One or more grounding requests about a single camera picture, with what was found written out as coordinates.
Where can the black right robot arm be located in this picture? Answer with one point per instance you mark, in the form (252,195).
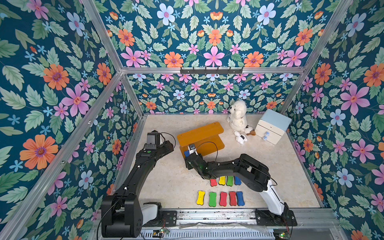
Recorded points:
(254,174)

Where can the small brown white plush toy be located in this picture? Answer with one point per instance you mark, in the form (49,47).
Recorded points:
(251,131)

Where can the red eraser shelf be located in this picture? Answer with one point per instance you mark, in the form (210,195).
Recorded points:
(223,199)
(213,182)

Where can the yellow eraser shelf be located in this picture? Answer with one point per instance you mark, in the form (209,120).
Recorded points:
(222,180)
(201,197)

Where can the white three drawer cabinet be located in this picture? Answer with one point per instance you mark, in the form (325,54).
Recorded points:
(274,123)

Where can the orange wooden two-tier shelf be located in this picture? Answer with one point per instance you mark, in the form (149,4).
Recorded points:
(206,139)

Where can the green eraser shelf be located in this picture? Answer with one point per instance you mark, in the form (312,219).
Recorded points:
(230,181)
(212,199)

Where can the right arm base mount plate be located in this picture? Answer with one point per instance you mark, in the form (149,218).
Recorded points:
(266,218)

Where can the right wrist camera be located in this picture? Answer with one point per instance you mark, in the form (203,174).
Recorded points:
(192,149)

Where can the large cream plush dog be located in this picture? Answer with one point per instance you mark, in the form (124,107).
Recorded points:
(237,118)

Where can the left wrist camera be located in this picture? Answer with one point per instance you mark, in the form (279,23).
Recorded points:
(153,140)

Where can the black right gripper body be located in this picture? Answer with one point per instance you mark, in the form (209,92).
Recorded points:
(190,157)

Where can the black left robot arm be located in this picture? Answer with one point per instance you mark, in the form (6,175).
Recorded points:
(122,215)

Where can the black wall hook rail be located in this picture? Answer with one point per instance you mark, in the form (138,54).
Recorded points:
(206,70)

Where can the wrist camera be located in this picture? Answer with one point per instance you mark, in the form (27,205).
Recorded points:
(192,149)
(153,140)

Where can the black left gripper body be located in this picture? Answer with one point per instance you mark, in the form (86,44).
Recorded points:
(163,148)

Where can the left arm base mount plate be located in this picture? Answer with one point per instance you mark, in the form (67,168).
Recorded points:
(164,219)

